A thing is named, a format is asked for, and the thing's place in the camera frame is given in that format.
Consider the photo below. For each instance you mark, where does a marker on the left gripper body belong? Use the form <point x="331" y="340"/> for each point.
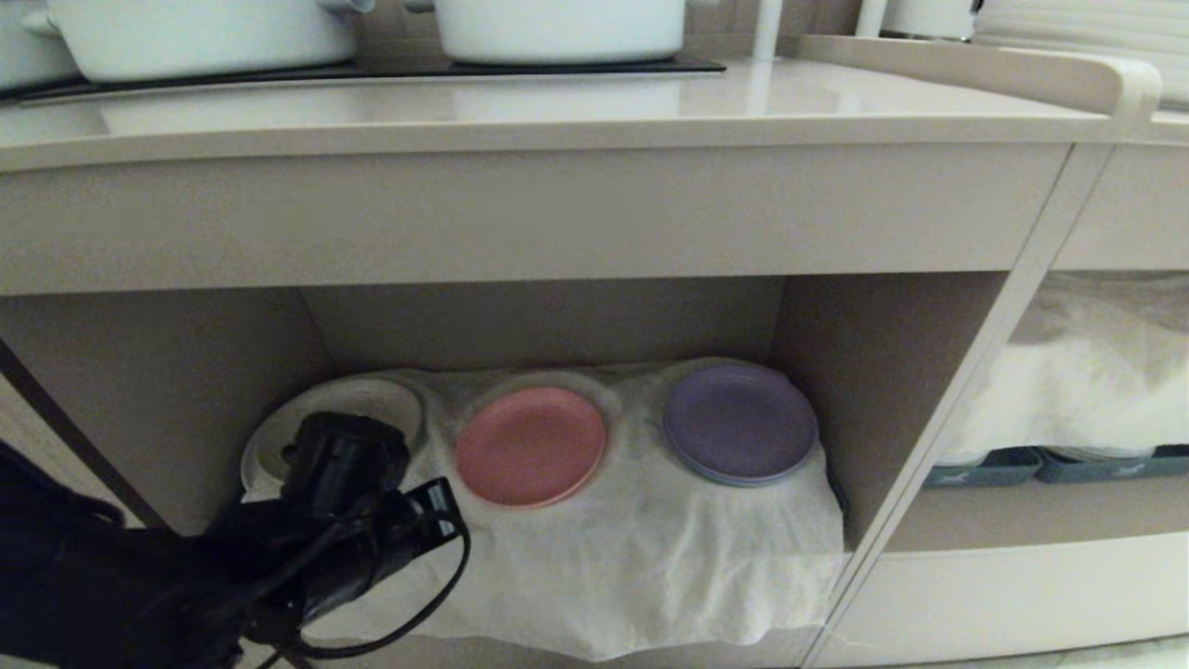
<point x="346" y="460"/>

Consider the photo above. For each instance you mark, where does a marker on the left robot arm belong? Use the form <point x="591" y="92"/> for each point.
<point x="111" y="576"/>

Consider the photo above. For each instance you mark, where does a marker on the white plate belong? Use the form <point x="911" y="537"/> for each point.
<point x="373" y="395"/>

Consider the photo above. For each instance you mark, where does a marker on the pink plate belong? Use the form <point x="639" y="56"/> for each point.
<point x="531" y="448"/>

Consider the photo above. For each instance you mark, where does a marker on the beige counter cabinet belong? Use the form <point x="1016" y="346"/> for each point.
<point x="464" y="218"/>

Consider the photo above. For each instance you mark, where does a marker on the purple plate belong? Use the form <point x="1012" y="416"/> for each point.
<point x="740" y="420"/>

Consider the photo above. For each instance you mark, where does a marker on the blue plate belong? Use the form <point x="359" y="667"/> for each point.
<point x="743" y="482"/>

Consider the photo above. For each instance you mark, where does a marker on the white cloth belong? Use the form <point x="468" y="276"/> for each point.
<point x="1096" y="381"/>
<point x="650" y="557"/>

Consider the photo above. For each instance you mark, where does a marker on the white cooking pot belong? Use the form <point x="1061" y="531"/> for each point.
<point x="557" y="28"/>
<point x="204" y="32"/>
<point x="28" y="56"/>

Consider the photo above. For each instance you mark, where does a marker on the black cooktop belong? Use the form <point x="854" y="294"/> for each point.
<point x="650" y="66"/>

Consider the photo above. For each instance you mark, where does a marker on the grey-blue bin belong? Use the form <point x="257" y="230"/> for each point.
<point x="989" y="467"/>
<point x="1105" y="464"/>

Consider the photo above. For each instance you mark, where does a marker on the white kettle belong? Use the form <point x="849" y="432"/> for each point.
<point x="929" y="14"/>

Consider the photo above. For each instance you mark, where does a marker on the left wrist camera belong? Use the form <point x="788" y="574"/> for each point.
<point x="435" y="511"/>

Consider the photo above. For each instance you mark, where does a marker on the beige rounded rail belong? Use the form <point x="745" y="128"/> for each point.
<point x="1022" y="72"/>

